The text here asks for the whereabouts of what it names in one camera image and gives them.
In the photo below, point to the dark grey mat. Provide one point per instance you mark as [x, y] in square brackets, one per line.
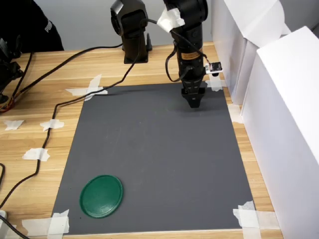
[154, 161]

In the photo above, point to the small white camera box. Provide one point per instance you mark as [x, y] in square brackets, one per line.
[214, 67]

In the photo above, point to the white cardboard box with flap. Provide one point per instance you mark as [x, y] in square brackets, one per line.
[231, 37]

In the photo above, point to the person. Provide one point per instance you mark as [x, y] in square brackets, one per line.
[25, 25]

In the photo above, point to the black mechanical device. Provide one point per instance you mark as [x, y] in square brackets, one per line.
[8, 69]

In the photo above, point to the round green lid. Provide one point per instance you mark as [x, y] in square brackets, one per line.
[101, 196]

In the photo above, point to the large white cardboard box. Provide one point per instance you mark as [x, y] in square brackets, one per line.
[286, 124]

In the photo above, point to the white tape piece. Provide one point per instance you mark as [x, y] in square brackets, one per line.
[13, 124]
[249, 219]
[235, 113]
[214, 84]
[58, 224]

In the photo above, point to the white tape cross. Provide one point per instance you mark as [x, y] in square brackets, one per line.
[93, 87]

